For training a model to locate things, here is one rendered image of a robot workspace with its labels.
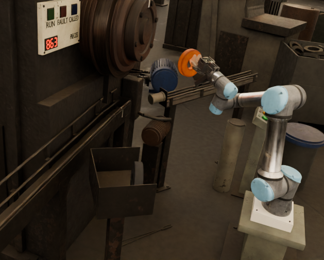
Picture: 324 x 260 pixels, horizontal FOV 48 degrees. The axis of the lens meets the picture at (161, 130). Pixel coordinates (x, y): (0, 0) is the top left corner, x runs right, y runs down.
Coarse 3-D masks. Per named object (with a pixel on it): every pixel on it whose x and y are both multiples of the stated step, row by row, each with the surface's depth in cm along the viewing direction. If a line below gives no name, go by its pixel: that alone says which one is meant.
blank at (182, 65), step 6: (192, 48) 204; (186, 54) 199; (192, 54) 202; (198, 54) 205; (180, 60) 200; (186, 60) 201; (180, 66) 201; (186, 66) 203; (180, 72) 205; (186, 72) 205; (192, 72) 207
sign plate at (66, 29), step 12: (60, 0) 135; (72, 0) 142; (60, 12) 136; (48, 24) 131; (60, 24) 138; (72, 24) 146; (48, 36) 133; (60, 36) 140; (72, 36) 148; (60, 48) 142
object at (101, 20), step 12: (108, 0) 146; (96, 12) 147; (108, 12) 145; (96, 24) 148; (108, 24) 147; (96, 36) 150; (108, 36) 149; (96, 48) 153; (108, 48) 152; (96, 60) 158; (108, 60) 155; (108, 72) 166; (120, 72) 171
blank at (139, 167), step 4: (132, 164) 140; (136, 164) 134; (140, 164) 134; (132, 168) 139; (136, 168) 132; (140, 168) 132; (132, 172) 138; (136, 172) 130; (140, 172) 131; (132, 176) 139; (136, 176) 130; (140, 176) 130; (132, 180) 140; (136, 180) 129; (140, 180) 130; (132, 184) 140; (136, 184) 129; (140, 184) 129
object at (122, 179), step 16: (96, 160) 148; (112, 160) 150; (128, 160) 153; (96, 176) 129; (112, 176) 150; (128, 176) 151; (96, 192) 129; (112, 192) 126; (128, 192) 128; (144, 192) 130; (96, 208) 130; (112, 208) 129; (128, 208) 131; (144, 208) 133; (112, 224) 149; (112, 240) 153; (112, 256) 157
